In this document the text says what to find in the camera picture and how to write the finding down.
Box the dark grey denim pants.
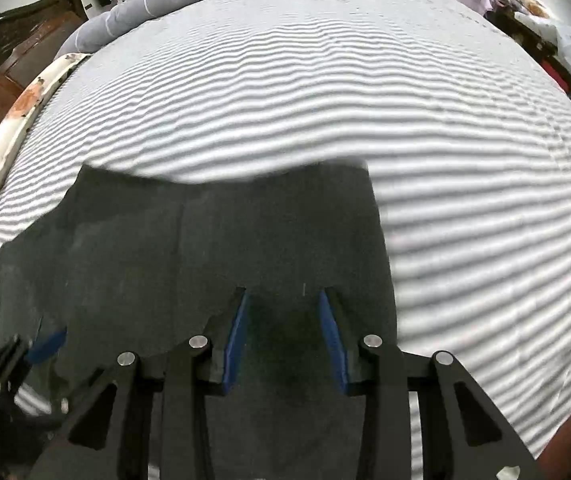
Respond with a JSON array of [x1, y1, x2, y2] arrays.
[[0, 157, 402, 480]]

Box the carved dark wooden headboard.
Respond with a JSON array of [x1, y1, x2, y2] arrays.
[[0, 0, 89, 147]]

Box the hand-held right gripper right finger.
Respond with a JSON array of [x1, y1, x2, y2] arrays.
[[318, 287, 541, 480]]

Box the grey white striped bed sheet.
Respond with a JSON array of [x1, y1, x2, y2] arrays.
[[0, 0, 571, 480]]

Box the floral orange white pillow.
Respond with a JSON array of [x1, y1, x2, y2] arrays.
[[0, 52, 91, 217]]

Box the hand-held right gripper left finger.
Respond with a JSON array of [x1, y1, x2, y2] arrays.
[[36, 287, 249, 480]]

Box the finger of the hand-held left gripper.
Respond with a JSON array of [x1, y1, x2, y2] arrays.
[[0, 326, 69, 395]]

